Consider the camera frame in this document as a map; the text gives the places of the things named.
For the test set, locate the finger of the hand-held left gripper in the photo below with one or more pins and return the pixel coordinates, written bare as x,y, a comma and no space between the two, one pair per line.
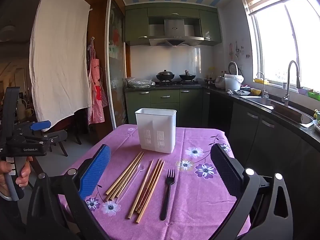
40,125
57,137

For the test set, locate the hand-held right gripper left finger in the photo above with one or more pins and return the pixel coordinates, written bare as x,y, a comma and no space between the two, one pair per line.
95,172

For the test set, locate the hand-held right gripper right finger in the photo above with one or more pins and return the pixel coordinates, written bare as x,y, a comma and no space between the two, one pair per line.
226,173

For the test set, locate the clear plastic spoon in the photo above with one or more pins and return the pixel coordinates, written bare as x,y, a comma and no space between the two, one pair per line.
141,168

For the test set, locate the black plastic fork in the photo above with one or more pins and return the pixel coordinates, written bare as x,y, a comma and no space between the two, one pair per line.
167,195

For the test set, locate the white plastic utensil holder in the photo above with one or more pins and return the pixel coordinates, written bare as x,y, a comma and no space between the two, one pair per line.
156,130

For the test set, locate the person's left forearm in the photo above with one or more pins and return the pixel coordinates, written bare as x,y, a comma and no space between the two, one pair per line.
10,220

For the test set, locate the person's left hand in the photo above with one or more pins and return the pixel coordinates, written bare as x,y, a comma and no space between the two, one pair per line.
26,170

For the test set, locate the dark wooden chair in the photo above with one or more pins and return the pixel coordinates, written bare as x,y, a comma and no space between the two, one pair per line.
64,151

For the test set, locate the purple floral tablecloth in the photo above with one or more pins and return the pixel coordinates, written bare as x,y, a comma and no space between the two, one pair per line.
195,192

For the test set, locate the dark base cabinets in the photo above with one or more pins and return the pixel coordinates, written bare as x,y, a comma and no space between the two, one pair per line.
262,135

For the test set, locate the red checkered apron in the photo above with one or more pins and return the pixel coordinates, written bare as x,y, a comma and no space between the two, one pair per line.
96,92

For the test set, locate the white hanging cloth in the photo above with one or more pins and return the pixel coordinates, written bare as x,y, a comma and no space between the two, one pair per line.
60,55

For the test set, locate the steel sink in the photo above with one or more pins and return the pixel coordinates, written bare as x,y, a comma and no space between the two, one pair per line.
257,101

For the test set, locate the white bowl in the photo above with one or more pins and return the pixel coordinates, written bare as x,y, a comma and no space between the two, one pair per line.
243,92

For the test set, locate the yellow bowl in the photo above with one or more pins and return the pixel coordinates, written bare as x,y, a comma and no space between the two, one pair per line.
255,92

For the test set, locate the white plastic bucket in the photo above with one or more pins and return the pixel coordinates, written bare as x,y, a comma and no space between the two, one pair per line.
232,83

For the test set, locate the steel pot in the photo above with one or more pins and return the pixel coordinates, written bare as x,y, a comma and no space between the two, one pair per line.
220,82

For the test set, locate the small steel faucet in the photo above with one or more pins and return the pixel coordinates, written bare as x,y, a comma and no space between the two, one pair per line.
263,87

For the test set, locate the clear plastic bag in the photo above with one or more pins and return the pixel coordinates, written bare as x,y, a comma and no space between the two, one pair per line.
140,82

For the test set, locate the yellow tray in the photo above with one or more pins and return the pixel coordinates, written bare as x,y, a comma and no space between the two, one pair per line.
261,81

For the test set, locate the green base cabinets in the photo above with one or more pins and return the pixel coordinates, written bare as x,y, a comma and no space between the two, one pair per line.
162,97

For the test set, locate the gas stove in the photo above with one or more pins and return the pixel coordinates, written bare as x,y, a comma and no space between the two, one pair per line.
175,83

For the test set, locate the tall steel faucet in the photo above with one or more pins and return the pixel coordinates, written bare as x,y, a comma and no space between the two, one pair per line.
287,90

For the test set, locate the black wok with lid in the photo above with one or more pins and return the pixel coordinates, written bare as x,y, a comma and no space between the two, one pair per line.
165,75

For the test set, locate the green container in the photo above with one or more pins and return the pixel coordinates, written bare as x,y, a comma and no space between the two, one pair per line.
313,95

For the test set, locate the window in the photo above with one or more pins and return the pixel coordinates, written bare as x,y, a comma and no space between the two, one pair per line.
280,42

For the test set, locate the steel range hood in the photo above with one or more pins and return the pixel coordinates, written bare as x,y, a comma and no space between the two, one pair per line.
175,30

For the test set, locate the wall hooks with utensils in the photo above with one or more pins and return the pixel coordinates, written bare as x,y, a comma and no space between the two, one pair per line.
237,50

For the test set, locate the green wall cabinets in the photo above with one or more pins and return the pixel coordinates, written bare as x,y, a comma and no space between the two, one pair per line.
136,25

